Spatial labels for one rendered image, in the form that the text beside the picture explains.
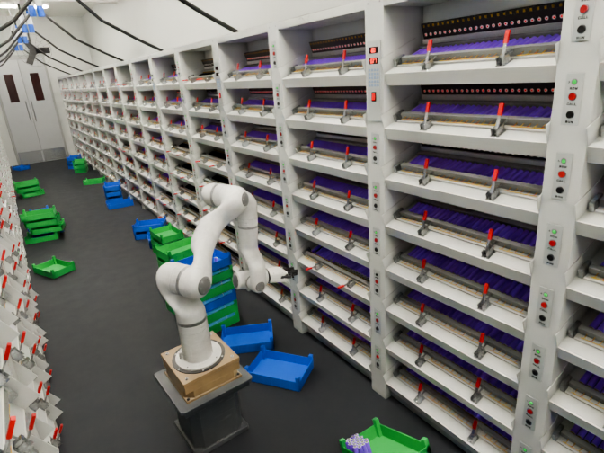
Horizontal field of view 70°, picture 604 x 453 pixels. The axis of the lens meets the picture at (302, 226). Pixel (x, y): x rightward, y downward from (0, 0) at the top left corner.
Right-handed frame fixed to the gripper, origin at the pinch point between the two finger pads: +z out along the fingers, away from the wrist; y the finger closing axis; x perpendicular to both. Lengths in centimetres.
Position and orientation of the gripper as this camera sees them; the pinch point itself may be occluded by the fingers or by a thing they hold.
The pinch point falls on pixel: (292, 271)
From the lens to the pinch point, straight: 221.9
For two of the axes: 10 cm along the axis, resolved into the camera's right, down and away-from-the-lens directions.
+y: 5.6, 2.4, -7.9
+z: 8.3, -0.9, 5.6
